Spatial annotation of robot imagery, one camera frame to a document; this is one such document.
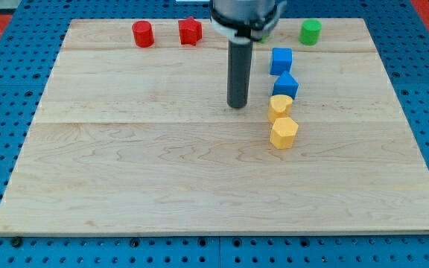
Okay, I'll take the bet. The yellow hexagon block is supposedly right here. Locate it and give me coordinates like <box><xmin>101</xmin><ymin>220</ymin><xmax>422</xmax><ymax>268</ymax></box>
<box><xmin>270</xmin><ymin>117</ymin><xmax>299</xmax><ymax>149</ymax></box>

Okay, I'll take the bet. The blue cube block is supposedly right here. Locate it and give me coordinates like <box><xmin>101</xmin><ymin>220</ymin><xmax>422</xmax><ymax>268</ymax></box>
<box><xmin>270</xmin><ymin>48</ymin><xmax>293</xmax><ymax>75</ymax></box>

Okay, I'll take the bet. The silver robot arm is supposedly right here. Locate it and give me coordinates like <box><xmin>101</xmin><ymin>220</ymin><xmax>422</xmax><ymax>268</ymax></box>
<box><xmin>209</xmin><ymin>0</ymin><xmax>287</xmax><ymax>109</ymax></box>

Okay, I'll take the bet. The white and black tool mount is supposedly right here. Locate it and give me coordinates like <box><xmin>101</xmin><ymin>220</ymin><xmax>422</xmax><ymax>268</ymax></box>
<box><xmin>210</xmin><ymin>7</ymin><xmax>286</xmax><ymax>42</ymax></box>

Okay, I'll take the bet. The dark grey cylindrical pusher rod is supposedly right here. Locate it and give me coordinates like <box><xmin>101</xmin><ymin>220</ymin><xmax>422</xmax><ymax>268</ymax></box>
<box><xmin>227</xmin><ymin>42</ymin><xmax>252</xmax><ymax>109</ymax></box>

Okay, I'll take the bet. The wooden board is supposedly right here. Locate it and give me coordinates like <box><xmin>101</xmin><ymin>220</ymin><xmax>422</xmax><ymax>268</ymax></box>
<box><xmin>0</xmin><ymin>19</ymin><xmax>429</xmax><ymax>237</ymax></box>

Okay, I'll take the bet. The red star block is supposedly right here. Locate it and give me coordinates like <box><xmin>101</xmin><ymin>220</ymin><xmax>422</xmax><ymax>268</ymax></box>
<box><xmin>178</xmin><ymin>16</ymin><xmax>203</xmax><ymax>46</ymax></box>

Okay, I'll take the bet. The green block behind arm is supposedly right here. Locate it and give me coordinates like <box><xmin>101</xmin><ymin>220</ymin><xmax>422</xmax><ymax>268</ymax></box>
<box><xmin>258</xmin><ymin>34</ymin><xmax>270</xmax><ymax>44</ymax></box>

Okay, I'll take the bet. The yellow heart block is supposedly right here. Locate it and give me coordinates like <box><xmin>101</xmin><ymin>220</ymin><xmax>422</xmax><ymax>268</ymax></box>
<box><xmin>267</xmin><ymin>95</ymin><xmax>293</xmax><ymax>124</ymax></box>

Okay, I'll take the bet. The green cylinder block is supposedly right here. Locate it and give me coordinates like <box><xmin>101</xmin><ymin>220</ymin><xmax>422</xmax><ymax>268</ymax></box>
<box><xmin>299</xmin><ymin>19</ymin><xmax>322</xmax><ymax>45</ymax></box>

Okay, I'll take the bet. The blue pentagon block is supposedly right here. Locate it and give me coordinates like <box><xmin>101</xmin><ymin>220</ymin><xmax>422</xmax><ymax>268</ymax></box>
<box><xmin>272</xmin><ymin>71</ymin><xmax>299</xmax><ymax>100</ymax></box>

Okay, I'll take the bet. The red cylinder block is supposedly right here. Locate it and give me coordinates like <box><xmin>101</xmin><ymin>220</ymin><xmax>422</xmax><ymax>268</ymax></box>
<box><xmin>132</xmin><ymin>20</ymin><xmax>154</xmax><ymax>48</ymax></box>

